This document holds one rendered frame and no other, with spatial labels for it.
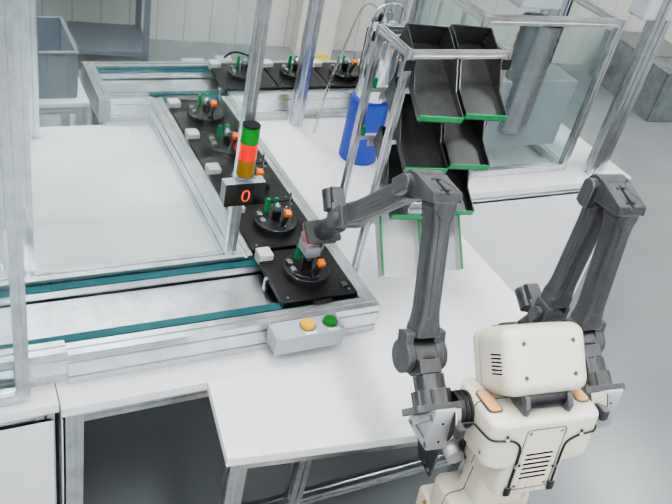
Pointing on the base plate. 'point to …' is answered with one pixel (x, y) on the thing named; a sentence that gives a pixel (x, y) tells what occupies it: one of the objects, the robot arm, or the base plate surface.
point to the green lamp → (249, 136)
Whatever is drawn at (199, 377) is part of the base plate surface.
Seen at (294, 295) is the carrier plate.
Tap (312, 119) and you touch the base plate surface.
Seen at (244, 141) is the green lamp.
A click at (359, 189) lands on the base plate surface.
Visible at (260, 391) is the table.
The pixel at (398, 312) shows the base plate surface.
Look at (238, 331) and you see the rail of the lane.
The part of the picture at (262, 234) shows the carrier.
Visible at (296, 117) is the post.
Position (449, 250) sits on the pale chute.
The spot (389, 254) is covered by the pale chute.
